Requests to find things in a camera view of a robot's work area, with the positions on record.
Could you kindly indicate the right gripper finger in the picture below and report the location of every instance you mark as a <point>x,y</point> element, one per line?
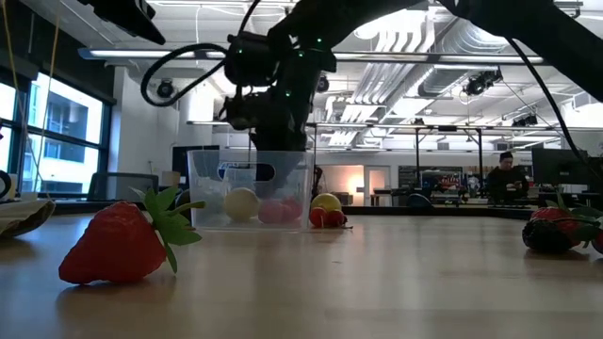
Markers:
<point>282,165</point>

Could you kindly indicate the silver ventilation duct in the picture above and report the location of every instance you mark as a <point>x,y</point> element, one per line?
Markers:
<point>471,42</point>

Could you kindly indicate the clear plastic container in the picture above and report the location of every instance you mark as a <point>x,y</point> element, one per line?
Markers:
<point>202,165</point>

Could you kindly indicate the overhead light bar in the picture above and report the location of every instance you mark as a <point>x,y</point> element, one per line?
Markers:
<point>400,57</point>

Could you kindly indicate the red toy strawberry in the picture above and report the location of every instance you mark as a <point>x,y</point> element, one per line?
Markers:
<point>546,214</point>
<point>113,245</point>

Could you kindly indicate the large window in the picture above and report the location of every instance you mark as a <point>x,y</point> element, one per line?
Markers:
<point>66,155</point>

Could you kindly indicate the person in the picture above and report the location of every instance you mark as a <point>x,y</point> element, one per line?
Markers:
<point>319,181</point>
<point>506,183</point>

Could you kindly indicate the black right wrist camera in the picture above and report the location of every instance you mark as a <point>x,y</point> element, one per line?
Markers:
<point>240,110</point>

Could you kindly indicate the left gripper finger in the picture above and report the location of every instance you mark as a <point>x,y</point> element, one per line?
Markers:
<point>139,21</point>

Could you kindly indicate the grey background chair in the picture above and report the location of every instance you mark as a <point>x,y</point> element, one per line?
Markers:
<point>419,201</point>

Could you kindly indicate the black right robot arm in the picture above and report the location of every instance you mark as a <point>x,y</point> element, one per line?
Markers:
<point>518,23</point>

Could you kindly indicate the dark toy blackberry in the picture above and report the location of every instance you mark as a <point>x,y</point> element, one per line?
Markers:
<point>544,237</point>

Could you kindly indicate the black ceiling camera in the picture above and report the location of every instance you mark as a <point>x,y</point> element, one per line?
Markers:
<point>478,85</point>
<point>165,88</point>
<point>323,85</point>

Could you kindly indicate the yellow toy lemon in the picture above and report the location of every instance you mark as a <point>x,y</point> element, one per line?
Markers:
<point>326,201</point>
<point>241,205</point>

